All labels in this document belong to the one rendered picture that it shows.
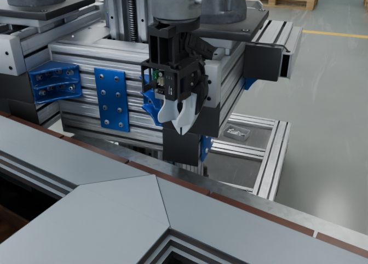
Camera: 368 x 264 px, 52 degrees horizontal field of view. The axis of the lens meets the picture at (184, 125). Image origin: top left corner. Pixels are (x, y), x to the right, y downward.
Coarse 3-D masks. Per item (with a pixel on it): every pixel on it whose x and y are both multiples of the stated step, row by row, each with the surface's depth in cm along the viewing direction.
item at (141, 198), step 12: (120, 180) 64; (132, 180) 64; (96, 192) 61; (108, 192) 61; (120, 192) 61; (132, 192) 61; (144, 192) 61; (156, 192) 61; (132, 204) 58; (144, 204) 58; (156, 204) 58; (156, 216) 56
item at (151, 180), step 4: (136, 176) 64; (140, 176) 64; (144, 176) 64; (148, 176) 64; (152, 176) 64; (136, 180) 64; (140, 180) 64; (144, 180) 64; (148, 180) 64; (152, 180) 64; (156, 180) 64; (148, 184) 63; (152, 184) 63; (156, 184) 63
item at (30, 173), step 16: (0, 160) 72; (16, 160) 70; (16, 176) 69; (32, 176) 68; (48, 176) 66; (48, 192) 66; (64, 192) 64; (160, 240) 53; (176, 240) 54; (192, 240) 53; (144, 256) 50; (160, 256) 53; (176, 256) 54; (192, 256) 53; (208, 256) 51; (224, 256) 50
